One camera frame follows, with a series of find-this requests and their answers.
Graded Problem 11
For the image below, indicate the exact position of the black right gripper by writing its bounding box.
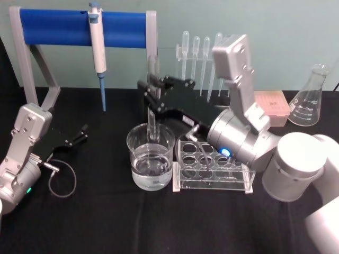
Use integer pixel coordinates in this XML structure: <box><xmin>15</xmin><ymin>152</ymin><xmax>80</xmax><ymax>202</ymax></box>
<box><xmin>137</xmin><ymin>75</ymin><xmax>230</xmax><ymax>133</ymax></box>

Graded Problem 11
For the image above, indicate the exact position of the glass beaker with water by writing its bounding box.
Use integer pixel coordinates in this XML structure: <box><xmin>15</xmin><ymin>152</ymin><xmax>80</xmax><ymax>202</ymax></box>
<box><xmin>126</xmin><ymin>124</ymin><xmax>176</xmax><ymax>191</ymax></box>

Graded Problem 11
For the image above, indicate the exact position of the black table cloth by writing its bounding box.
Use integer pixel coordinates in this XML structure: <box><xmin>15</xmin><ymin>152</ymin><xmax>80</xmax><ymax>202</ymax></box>
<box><xmin>0</xmin><ymin>37</ymin><xmax>339</xmax><ymax>254</ymax></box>

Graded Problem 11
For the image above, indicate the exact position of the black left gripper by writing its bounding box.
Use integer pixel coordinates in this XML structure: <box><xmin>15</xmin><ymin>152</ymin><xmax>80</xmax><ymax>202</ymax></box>
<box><xmin>36</xmin><ymin>123</ymin><xmax>90</xmax><ymax>161</ymax></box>

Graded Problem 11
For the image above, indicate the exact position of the clear acrylic test tube rack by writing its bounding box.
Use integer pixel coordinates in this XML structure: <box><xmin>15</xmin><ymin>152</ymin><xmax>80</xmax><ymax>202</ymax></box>
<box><xmin>172</xmin><ymin>139</ymin><xmax>256</xmax><ymax>194</ymax></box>

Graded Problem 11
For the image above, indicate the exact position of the white and blue micropipette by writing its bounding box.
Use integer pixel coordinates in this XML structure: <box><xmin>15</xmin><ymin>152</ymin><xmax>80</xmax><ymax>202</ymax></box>
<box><xmin>88</xmin><ymin>2</ymin><xmax>108</xmax><ymax>113</ymax></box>

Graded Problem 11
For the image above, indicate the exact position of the grey stand with blue bar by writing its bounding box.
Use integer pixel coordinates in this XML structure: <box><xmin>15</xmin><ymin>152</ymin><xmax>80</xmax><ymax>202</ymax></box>
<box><xmin>8</xmin><ymin>5</ymin><xmax>159</xmax><ymax>112</ymax></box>

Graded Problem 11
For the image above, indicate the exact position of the pink pipette tip box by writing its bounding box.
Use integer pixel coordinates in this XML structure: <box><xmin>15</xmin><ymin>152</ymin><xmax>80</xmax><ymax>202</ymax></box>
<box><xmin>253</xmin><ymin>90</ymin><xmax>291</xmax><ymax>128</ymax></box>

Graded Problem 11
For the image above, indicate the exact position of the clear acrylic dropper rack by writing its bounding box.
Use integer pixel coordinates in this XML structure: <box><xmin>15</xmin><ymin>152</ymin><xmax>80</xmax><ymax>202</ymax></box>
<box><xmin>175</xmin><ymin>43</ymin><xmax>231</xmax><ymax>99</ymax></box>

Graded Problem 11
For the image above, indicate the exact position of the clear glass conical flask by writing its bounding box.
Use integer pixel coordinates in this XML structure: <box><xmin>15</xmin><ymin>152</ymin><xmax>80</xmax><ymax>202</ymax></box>
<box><xmin>287</xmin><ymin>63</ymin><xmax>331</xmax><ymax>126</ymax></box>

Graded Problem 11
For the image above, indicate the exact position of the clear glass test tube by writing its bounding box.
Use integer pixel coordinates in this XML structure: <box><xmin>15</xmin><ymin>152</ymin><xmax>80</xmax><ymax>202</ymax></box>
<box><xmin>146</xmin><ymin>54</ymin><xmax>162</xmax><ymax>141</ymax></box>

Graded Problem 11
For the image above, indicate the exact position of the thin dark left gripper cable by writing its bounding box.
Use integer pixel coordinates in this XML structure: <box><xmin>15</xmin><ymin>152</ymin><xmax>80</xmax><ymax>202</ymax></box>
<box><xmin>39</xmin><ymin>158</ymin><xmax>78</xmax><ymax>198</ymax></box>

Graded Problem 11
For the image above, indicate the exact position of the clear plastic transfer pipette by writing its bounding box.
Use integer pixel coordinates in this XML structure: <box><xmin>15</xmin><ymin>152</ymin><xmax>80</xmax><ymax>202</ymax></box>
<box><xmin>182</xmin><ymin>30</ymin><xmax>190</xmax><ymax>80</ymax></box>
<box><xmin>202</xmin><ymin>36</ymin><xmax>213</xmax><ymax>102</ymax></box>
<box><xmin>192</xmin><ymin>35</ymin><xmax>206</xmax><ymax>97</ymax></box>
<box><xmin>213</xmin><ymin>32</ymin><xmax>225</xmax><ymax>97</ymax></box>

